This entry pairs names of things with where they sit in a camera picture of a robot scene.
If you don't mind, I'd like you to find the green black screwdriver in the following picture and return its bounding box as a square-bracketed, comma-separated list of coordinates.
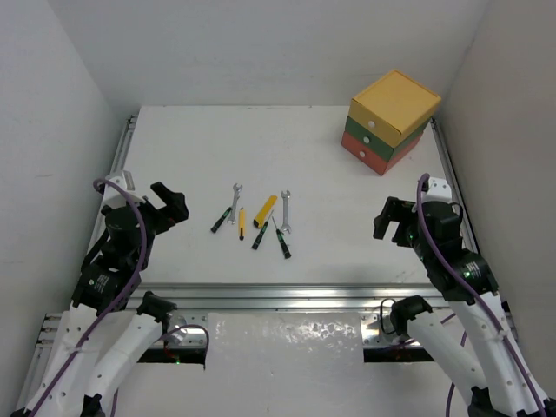
[210, 207, 232, 234]
[251, 211, 273, 250]
[272, 218, 291, 259]

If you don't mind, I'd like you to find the small silver wrench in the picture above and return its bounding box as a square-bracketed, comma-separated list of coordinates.
[228, 183, 242, 224]

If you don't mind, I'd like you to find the red drawer box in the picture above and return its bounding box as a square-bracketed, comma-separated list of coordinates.
[341, 132, 422, 175]

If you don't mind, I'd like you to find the green drawer box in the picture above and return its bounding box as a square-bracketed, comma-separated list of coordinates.
[345, 116, 430, 162]

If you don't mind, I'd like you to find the large silver wrench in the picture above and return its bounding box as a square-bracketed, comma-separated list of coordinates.
[281, 190, 291, 234]

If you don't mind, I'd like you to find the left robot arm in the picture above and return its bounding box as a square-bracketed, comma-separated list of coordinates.
[13, 179, 189, 416]

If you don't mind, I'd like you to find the slim yellow utility knife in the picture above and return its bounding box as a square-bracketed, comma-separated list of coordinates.
[238, 207, 246, 241]

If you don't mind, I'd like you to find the wide yellow utility knife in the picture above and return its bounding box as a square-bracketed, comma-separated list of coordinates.
[253, 195, 277, 228]

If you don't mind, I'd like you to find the yellow drawer box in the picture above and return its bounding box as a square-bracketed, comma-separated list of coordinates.
[348, 69, 441, 148]

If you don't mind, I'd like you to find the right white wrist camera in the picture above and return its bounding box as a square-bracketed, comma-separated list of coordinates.
[417, 174, 453, 204]

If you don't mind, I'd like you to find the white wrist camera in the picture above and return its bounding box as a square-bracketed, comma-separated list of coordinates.
[417, 174, 453, 204]
[102, 170, 144, 209]

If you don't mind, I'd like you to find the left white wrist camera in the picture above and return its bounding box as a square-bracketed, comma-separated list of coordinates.
[102, 170, 144, 209]

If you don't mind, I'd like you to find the aluminium right rail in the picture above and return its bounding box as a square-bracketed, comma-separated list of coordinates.
[431, 117, 480, 253]

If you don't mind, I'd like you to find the aluminium rail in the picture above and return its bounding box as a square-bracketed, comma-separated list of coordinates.
[109, 114, 138, 174]
[128, 283, 447, 312]
[431, 117, 480, 253]

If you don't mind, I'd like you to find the aluminium left rail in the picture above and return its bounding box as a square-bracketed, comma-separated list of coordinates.
[109, 114, 138, 174]

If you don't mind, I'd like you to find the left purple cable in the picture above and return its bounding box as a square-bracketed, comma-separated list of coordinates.
[21, 177, 209, 417]

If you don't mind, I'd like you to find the aluminium front rail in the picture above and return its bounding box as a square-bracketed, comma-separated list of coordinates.
[128, 283, 447, 312]

